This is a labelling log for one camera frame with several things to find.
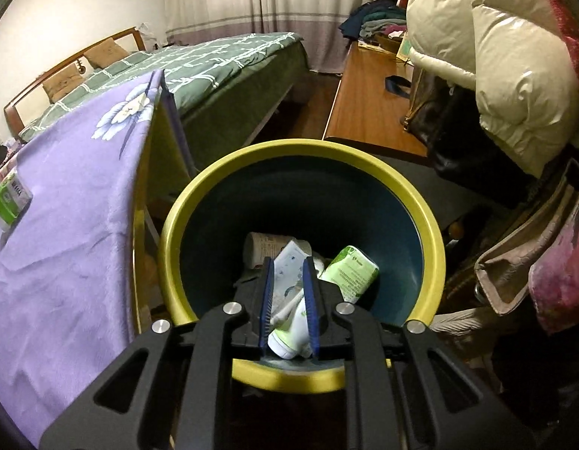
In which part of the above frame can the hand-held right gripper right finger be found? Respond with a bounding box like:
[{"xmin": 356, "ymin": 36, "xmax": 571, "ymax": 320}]
[{"xmin": 304, "ymin": 257, "xmax": 536, "ymax": 450}]

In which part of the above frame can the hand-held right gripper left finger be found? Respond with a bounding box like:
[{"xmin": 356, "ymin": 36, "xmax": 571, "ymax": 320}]
[{"xmin": 39, "ymin": 259, "xmax": 275, "ymax": 450}]

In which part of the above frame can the white and green tube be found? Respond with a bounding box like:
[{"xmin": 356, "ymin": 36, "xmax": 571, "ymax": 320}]
[{"xmin": 267, "ymin": 291, "xmax": 314, "ymax": 361}]

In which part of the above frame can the green and white pouch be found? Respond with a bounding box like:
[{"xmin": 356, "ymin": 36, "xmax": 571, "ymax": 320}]
[{"xmin": 317, "ymin": 245, "xmax": 380, "ymax": 304}]

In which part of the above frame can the white paper cup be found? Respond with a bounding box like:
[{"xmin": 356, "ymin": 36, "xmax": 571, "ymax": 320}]
[{"xmin": 244, "ymin": 232, "xmax": 290, "ymax": 271}]

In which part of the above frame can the yellow rimmed dark bin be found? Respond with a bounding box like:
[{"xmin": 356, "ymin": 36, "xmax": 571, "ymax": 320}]
[{"xmin": 158, "ymin": 138, "xmax": 446, "ymax": 393}]

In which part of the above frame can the white printed carton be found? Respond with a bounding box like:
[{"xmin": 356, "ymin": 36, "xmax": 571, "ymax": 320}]
[{"xmin": 273, "ymin": 239, "xmax": 313, "ymax": 301}]

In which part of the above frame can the white woven basket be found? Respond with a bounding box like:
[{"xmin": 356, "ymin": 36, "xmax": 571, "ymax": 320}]
[{"xmin": 430, "ymin": 307, "xmax": 494, "ymax": 364}]

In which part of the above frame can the purple floral tablecloth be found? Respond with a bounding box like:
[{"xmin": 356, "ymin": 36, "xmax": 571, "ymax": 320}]
[{"xmin": 0, "ymin": 69, "xmax": 166, "ymax": 434}]

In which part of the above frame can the beige handbag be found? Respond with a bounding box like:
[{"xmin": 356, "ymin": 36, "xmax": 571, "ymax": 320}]
[{"xmin": 474, "ymin": 159, "xmax": 579, "ymax": 317}]

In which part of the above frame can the wooden desk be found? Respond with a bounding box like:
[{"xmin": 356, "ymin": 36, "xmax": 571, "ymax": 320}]
[{"xmin": 322, "ymin": 40, "xmax": 433, "ymax": 165}]

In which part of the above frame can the dark leather bag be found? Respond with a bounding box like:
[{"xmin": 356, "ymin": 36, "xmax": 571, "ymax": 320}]
[{"xmin": 427, "ymin": 141, "xmax": 540, "ymax": 209}]

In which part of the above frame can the brown leather bag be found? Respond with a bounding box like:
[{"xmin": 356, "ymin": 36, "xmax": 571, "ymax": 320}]
[{"xmin": 402, "ymin": 68, "xmax": 480, "ymax": 151}]

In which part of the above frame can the pink floral cloth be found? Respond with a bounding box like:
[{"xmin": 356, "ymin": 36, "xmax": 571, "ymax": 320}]
[{"xmin": 528, "ymin": 216, "xmax": 579, "ymax": 336}]

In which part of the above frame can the bed with green checked quilt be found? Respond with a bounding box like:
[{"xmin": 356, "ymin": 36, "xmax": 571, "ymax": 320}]
[{"xmin": 20, "ymin": 32, "xmax": 311, "ymax": 160}]

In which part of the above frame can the green tissue packet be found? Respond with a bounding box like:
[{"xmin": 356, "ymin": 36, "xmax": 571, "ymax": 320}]
[{"xmin": 0, "ymin": 171, "xmax": 34, "ymax": 232}]

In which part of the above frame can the brown pillow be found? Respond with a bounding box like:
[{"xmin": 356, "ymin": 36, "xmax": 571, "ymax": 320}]
[
  {"xmin": 42, "ymin": 74, "xmax": 81, "ymax": 102},
  {"xmin": 84, "ymin": 39, "xmax": 130, "ymax": 69}
]

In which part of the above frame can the pile of folded clothes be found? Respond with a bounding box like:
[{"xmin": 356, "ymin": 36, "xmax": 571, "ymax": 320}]
[{"xmin": 340, "ymin": 0, "xmax": 410, "ymax": 41}]

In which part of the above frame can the white and purple curtain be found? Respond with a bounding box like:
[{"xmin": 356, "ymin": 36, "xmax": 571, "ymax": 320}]
[{"xmin": 163, "ymin": 0, "xmax": 412, "ymax": 73}]

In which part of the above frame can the wooden bed headboard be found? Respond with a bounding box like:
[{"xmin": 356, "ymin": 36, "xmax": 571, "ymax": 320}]
[{"xmin": 3, "ymin": 27, "xmax": 147, "ymax": 139}]

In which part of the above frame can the white puffer jacket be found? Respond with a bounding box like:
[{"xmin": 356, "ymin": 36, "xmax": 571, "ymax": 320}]
[{"xmin": 405, "ymin": 0, "xmax": 576, "ymax": 176}]

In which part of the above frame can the pink patterned garment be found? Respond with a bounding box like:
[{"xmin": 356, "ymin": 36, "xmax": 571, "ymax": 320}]
[{"xmin": 537, "ymin": 0, "xmax": 579, "ymax": 151}]

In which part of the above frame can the dark blue strap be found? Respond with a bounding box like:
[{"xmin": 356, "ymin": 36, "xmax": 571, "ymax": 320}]
[{"xmin": 384, "ymin": 76, "xmax": 412, "ymax": 100}]

